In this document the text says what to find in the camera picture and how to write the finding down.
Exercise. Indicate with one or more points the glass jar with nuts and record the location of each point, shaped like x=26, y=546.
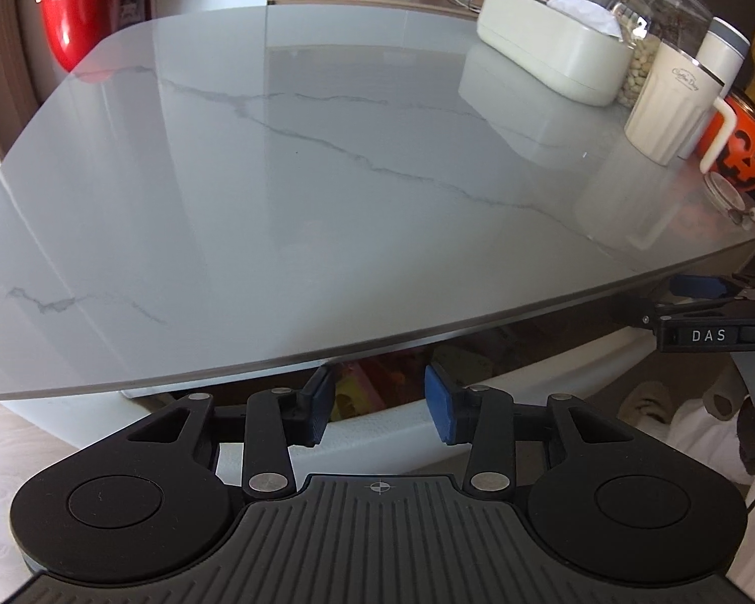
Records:
x=646, y=24

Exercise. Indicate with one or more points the cream ribbed mug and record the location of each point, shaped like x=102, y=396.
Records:
x=678, y=93

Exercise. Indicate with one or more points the white trousers leg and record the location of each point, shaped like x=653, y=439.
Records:
x=718, y=430

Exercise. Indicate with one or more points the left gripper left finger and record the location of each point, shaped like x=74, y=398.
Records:
x=277, y=419

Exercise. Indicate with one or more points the white oval tissue box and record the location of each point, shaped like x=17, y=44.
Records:
x=571, y=58

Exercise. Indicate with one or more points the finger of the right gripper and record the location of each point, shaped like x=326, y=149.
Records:
x=702, y=287
x=646, y=313

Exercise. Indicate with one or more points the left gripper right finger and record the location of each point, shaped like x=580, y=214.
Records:
x=480, y=416

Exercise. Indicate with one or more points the white marble-top cabinet table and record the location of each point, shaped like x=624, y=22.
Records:
x=243, y=192

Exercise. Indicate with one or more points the red trash bin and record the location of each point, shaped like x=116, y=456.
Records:
x=78, y=6

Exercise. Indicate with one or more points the white tall thermos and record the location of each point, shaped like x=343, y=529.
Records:
x=722, y=52

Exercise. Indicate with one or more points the orange pumpkin bucket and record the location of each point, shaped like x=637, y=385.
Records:
x=736, y=161

